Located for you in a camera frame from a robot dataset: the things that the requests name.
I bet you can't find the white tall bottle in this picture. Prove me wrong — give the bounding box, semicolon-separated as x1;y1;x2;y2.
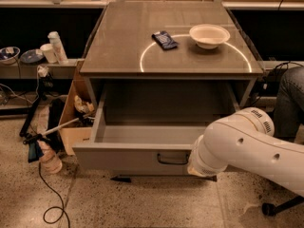
47;31;68;65

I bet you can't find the black chair base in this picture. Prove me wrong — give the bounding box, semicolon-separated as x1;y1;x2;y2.
261;196;304;217

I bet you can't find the crumpled paper in box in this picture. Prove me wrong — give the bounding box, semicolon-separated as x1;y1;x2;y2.
74;95;94;114

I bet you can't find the white paper cup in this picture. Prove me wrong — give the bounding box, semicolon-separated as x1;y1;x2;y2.
40;44;57;64

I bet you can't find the grey top drawer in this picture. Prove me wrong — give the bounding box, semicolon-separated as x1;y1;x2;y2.
73;81;239;177

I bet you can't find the dark blue snack packet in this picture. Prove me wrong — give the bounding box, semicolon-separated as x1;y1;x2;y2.
152;30;179;50

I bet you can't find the black tripod leg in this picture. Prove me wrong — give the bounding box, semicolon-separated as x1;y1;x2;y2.
19;94;42;137

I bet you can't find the blue handled tool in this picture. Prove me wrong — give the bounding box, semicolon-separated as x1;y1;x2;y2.
23;133;49;162

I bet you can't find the clear plastic bottle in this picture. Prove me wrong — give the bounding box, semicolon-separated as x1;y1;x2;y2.
38;141;63;174

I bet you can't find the grey drawer cabinet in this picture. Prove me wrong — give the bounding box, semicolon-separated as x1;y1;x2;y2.
73;1;263;177

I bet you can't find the black cable on floor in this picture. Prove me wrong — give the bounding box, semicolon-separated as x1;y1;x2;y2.
37;161;71;228

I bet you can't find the blue white bowl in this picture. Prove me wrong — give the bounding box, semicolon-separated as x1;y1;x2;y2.
0;47;20;65

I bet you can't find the cardboard box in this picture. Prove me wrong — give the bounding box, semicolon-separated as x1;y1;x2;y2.
59;61;91;155

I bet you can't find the person leg in jeans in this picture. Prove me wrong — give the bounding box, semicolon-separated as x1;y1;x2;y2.
274;67;304;142

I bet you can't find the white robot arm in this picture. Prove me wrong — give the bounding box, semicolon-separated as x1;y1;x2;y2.
187;107;304;197

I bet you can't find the blue plate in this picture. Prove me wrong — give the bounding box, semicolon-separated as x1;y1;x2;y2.
20;48;45;65

